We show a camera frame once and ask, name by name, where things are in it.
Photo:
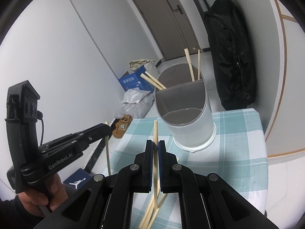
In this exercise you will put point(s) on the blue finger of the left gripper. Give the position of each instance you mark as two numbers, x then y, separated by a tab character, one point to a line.
100	129

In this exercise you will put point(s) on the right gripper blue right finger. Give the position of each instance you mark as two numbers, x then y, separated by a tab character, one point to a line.
164	168

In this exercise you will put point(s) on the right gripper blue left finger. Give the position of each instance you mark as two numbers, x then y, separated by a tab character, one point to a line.
147	169

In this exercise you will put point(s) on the wooden chopstick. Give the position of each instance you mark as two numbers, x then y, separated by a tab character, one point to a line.
155	164
108	154
155	80
198	64
146	78
189	63

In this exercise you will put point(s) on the person's left hand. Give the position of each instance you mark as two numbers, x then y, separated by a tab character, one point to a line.
32	199

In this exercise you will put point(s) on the navy Jordan shoe box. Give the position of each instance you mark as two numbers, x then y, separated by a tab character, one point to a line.
78	179

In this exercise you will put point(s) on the tan suede shoe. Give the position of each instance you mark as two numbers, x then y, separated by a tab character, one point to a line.
120	129
126	119

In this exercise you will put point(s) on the large grey parcel bag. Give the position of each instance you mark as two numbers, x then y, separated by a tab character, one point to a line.
136	110

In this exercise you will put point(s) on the white utensil holder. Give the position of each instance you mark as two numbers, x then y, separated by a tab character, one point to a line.
185	108

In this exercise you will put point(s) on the grey plastic parcel bag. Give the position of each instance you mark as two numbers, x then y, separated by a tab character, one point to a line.
135	95

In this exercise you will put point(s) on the teal plaid tablecloth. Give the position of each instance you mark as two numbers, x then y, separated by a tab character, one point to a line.
237	154

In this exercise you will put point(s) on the blue cardboard box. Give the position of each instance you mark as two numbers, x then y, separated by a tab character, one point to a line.
134	80

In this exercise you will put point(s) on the beige canvas tote bag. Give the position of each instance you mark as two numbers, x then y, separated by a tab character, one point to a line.
149	66

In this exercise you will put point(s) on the black backpack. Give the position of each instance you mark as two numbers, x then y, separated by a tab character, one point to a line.
231	51

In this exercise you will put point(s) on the grey entrance door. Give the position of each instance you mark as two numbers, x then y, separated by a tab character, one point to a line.
169	26

